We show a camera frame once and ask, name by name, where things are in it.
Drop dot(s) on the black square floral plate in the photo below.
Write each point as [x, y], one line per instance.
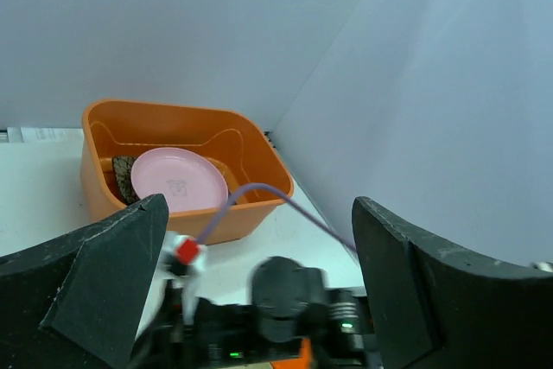
[122, 166]

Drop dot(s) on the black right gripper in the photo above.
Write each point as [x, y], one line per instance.
[225, 336]

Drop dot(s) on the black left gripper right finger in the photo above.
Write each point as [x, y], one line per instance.
[398, 300]

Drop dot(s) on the pink round plate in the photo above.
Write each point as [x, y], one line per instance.
[188, 182]

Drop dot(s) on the orange round plate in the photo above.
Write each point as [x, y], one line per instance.
[303, 361]

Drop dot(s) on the orange plastic bin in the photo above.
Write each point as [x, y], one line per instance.
[114, 127]

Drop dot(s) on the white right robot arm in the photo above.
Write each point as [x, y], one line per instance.
[292, 320]

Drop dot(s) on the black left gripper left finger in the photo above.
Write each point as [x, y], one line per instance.
[99, 304]

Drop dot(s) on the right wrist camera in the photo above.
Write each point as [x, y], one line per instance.
[184, 259]

